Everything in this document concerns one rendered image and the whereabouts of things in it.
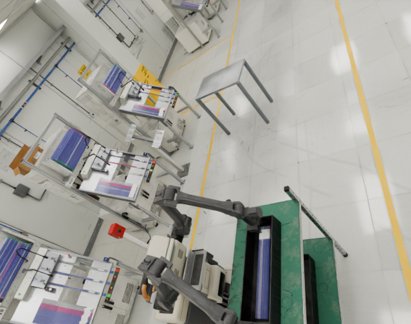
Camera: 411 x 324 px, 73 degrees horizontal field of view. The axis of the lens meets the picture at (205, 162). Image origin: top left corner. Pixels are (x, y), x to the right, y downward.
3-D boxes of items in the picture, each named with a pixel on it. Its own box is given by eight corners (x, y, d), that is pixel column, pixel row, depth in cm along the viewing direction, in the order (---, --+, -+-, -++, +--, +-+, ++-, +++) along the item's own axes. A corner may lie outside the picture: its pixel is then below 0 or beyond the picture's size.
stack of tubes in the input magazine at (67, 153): (90, 139, 369) (72, 126, 354) (73, 170, 339) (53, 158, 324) (85, 142, 376) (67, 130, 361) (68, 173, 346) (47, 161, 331)
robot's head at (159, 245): (144, 274, 170) (141, 267, 158) (153, 241, 183) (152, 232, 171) (167, 278, 170) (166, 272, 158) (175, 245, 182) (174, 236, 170)
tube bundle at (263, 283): (262, 229, 175) (259, 227, 173) (272, 227, 171) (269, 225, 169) (258, 319, 145) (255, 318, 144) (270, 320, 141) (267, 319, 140)
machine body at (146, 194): (169, 187, 443) (141, 166, 407) (158, 228, 402) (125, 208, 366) (143, 195, 480) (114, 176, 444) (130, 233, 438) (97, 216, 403)
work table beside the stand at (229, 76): (269, 123, 380) (237, 81, 334) (228, 135, 424) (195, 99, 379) (273, 99, 403) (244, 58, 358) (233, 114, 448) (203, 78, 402)
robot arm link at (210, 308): (160, 258, 133) (145, 278, 127) (161, 254, 129) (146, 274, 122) (236, 314, 126) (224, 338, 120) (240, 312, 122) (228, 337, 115)
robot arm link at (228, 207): (167, 188, 156) (163, 206, 150) (168, 183, 151) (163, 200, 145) (241, 204, 159) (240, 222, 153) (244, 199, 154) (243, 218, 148)
